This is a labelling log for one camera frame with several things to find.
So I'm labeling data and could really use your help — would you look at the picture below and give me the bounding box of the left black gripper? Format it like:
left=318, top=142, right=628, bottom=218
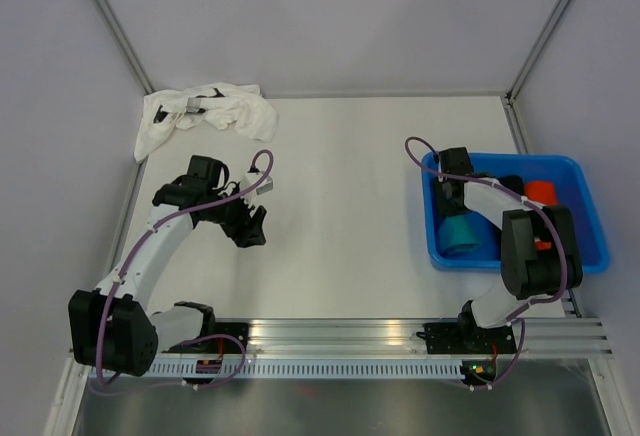
left=201, top=183, right=266, bottom=249

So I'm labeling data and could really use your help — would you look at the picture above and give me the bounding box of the teal t-shirt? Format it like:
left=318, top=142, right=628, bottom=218
left=437, top=214, right=480, bottom=257

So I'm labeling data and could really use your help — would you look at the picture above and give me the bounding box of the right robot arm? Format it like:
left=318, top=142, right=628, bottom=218
left=431, top=147, right=584, bottom=351

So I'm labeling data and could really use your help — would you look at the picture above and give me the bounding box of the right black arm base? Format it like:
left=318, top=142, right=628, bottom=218
left=416, top=322, right=517, bottom=355

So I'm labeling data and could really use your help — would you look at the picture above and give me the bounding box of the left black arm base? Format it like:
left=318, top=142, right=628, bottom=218
left=198, top=321, right=250, bottom=356

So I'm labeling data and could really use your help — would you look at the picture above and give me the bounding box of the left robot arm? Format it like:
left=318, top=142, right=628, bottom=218
left=68, top=155, right=273, bottom=386

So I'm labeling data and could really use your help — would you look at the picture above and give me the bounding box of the rolled black t-shirt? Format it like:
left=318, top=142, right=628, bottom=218
left=479, top=175, right=526, bottom=257

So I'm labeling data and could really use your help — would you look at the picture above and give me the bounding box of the rolled orange t-shirt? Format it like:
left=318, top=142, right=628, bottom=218
left=524, top=180, right=558, bottom=251

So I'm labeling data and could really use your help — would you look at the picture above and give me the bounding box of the white t-shirt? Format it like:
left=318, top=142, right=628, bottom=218
left=133, top=82, right=279, bottom=162

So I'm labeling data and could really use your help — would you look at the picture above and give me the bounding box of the blue plastic bin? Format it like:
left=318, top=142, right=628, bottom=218
left=422, top=152, right=610, bottom=274

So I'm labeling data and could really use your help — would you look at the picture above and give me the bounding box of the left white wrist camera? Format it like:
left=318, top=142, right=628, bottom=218
left=239, top=170, right=273, bottom=206

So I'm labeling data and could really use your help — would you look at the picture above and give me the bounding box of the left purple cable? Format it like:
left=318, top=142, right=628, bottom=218
left=88, top=149, right=276, bottom=397

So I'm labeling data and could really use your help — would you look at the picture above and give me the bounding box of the purple cable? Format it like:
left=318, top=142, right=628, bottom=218
left=404, top=136, right=571, bottom=391
left=88, top=149, right=276, bottom=397

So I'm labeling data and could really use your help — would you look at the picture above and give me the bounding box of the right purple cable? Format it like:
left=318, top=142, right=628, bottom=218
left=404, top=136, right=571, bottom=391

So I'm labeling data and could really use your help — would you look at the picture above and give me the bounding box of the white slotted cable duct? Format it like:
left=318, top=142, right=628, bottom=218
left=149, top=360, right=464, bottom=380

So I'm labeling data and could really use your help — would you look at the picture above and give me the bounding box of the aluminium mounting rail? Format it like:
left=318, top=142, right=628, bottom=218
left=69, top=318, right=614, bottom=360

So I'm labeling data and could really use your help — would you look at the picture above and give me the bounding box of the right aluminium frame post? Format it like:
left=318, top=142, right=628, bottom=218
left=505, top=0, right=574, bottom=106

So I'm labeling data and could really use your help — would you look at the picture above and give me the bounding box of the aluminium frame post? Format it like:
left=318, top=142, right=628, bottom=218
left=90, top=0, right=155, bottom=95
left=505, top=0, right=574, bottom=106

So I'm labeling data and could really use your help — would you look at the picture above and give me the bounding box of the left aluminium frame post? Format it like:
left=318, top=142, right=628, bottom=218
left=90, top=0, right=155, bottom=95

